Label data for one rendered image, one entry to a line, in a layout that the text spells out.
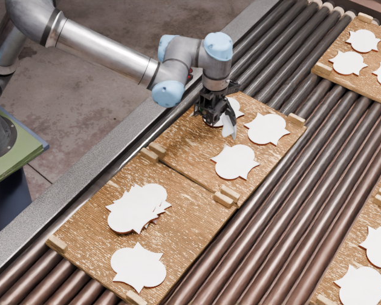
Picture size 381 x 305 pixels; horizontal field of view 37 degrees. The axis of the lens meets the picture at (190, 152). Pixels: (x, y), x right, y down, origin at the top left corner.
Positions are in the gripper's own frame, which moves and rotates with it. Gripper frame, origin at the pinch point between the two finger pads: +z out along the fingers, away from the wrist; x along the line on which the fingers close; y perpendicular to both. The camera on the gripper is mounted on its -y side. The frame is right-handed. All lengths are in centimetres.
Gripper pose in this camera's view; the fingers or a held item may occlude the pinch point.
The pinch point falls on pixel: (215, 126)
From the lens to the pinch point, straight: 174.0
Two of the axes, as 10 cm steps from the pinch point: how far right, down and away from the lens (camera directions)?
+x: 7.9, 4.8, -3.7
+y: -6.1, 6.0, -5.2
